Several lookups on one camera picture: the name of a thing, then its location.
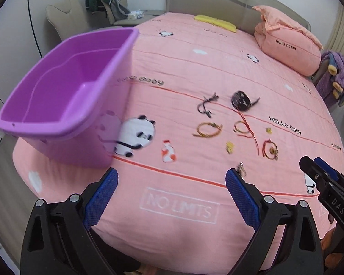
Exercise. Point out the black wrist watch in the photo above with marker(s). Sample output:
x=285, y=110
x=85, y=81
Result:
x=239, y=99

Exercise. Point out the tissue pack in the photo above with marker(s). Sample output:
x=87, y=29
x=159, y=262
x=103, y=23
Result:
x=136, y=13

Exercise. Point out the pink printed bed sheet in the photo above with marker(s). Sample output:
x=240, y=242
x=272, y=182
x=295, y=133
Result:
x=189, y=71

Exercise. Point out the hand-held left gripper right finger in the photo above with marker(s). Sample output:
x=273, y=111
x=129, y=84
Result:
x=242, y=199

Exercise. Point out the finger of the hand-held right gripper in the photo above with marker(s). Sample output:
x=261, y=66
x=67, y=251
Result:
x=312, y=172
x=329, y=170

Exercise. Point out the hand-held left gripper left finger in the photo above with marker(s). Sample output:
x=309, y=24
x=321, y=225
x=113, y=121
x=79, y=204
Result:
x=103, y=197

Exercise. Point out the person's right hand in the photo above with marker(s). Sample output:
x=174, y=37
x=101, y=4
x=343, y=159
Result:
x=331, y=259

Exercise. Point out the dark green jacket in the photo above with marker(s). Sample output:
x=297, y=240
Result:
x=96, y=0

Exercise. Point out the beige lounge chair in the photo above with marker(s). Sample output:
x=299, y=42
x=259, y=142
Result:
x=66, y=17

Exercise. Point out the beige padded headboard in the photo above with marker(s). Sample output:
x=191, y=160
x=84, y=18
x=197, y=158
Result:
x=218, y=3

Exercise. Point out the yellow cloth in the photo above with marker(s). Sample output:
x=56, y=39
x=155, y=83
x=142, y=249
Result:
x=215, y=21

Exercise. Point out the purple plush toy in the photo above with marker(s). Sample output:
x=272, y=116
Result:
x=342, y=71

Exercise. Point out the purple plastic basket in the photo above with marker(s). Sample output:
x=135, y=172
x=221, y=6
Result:
x=60, y=86

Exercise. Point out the pink pillow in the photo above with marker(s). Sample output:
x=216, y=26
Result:
x=286, y=43

